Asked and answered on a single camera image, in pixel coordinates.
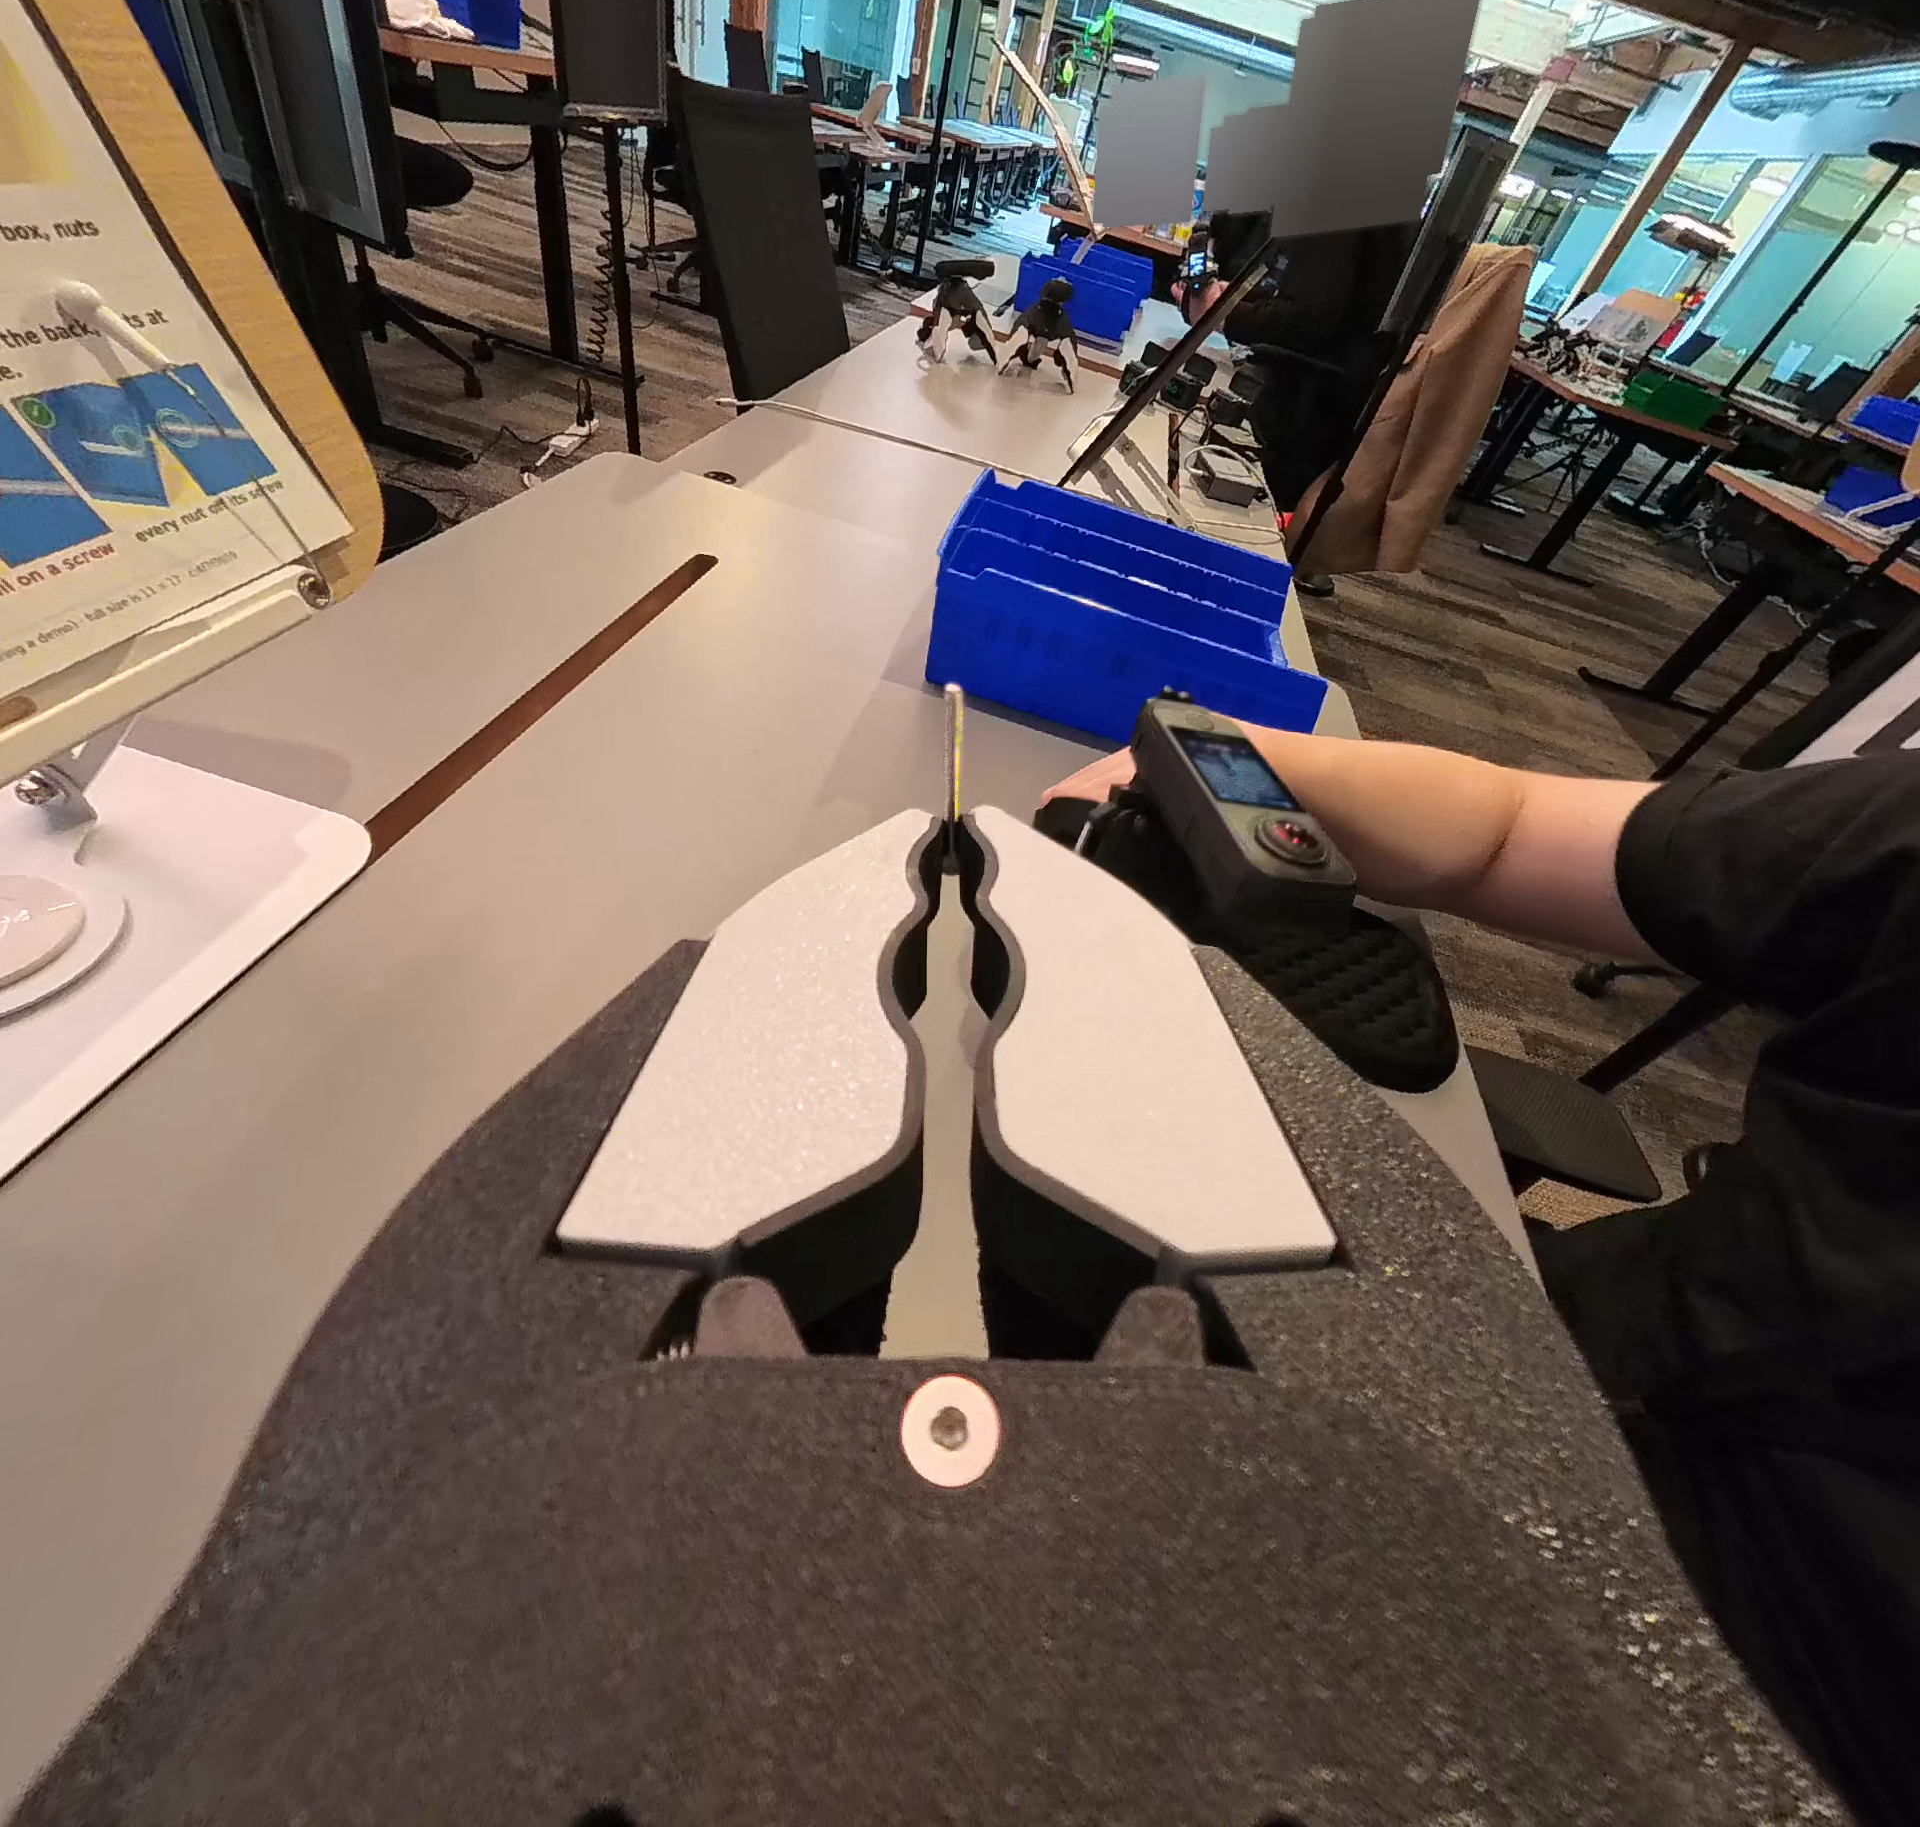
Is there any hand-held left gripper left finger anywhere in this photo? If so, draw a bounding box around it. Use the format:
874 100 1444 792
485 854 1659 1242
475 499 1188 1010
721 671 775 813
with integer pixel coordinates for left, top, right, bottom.
555 806 942 1282

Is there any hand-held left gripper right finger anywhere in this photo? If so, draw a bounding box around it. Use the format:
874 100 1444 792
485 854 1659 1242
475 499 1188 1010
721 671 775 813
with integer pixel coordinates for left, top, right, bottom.
961 802 1340 1282

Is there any blue plastic bin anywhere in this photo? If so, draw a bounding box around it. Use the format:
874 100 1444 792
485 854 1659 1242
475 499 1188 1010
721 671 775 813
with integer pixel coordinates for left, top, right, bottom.
925 466 1328 745

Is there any wooden top desk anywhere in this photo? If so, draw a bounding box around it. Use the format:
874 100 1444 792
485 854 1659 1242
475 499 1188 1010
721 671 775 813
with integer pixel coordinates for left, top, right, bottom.
1508 358 1747 696
374 20 580 358

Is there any black mesh armrest pad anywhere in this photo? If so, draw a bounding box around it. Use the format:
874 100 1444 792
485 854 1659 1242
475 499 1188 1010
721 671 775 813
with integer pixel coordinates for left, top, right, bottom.
1193 908 1458 1091

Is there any tan jacket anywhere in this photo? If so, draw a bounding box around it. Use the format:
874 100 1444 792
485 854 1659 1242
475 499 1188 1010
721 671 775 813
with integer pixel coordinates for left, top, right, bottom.
1295 246 1539 574

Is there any black tilted sign board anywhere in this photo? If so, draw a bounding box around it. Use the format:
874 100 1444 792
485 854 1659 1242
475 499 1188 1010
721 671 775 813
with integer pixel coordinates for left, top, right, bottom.
1057 246 1295 494

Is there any white sign stand base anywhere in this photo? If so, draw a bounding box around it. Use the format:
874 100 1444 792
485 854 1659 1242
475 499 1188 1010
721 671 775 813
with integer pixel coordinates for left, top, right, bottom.
0 743 374 1183

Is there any idle hand-held gripper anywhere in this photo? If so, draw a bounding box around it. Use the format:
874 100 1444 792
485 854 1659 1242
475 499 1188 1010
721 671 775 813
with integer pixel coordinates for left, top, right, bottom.
918 262 1005 366
997 275 1080 394

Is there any black monitor on stand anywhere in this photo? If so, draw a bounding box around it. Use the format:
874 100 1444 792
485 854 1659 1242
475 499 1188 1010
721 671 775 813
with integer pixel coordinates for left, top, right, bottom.
140 0 438 552
1387 123 1520 346

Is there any instruction sheet on stand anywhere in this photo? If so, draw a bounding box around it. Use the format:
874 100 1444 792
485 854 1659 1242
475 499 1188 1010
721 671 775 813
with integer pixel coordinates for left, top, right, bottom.
0 0 385 735

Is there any black swivel office chair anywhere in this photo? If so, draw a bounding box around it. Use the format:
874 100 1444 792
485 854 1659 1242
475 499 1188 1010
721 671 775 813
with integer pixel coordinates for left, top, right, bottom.
354 131 489 404

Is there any black monitor on pole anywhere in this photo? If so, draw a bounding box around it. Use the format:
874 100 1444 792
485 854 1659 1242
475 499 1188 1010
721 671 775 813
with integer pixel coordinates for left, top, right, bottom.
537 0 670 457

